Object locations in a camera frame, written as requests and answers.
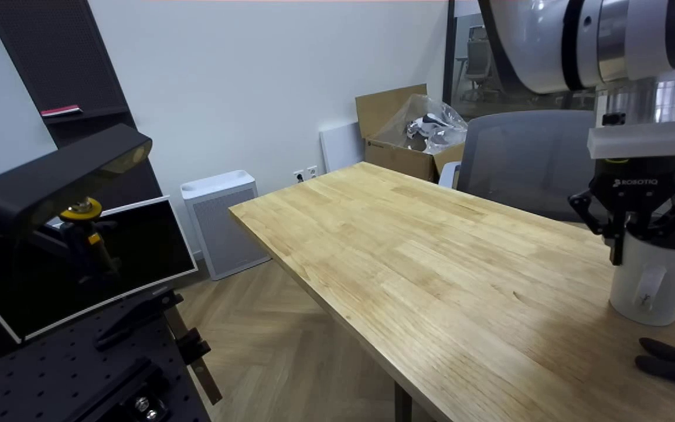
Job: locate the grey mesh office chair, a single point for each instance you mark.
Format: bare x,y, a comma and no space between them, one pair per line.
530,161

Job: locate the open cardboard box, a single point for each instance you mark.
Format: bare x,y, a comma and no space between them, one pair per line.
374,114

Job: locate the black perforated breadboard table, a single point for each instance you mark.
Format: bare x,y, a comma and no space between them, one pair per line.
67,379

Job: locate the white panel leaning on wall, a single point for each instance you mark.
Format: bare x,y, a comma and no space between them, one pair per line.
340,147

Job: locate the white ceramic mug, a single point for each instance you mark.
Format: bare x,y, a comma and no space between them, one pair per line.
642,284

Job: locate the black camera bar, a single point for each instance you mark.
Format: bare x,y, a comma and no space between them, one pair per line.
46,186

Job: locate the white wall outlet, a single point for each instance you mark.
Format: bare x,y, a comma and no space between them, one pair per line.
306,174

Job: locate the yellow black clamp knob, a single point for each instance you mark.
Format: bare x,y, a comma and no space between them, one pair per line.
79,223

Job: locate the black framed monitor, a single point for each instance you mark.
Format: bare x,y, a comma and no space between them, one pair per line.
42,290

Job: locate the clear plastic packaging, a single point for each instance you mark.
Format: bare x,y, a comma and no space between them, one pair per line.
423,126

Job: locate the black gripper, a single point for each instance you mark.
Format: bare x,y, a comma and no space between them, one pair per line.
629,190

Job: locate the white air purifier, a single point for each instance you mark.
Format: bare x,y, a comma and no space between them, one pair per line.
223,242

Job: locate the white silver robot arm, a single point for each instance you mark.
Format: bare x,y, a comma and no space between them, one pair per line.
625,54

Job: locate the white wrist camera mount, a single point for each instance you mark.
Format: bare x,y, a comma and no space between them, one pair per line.
632,141

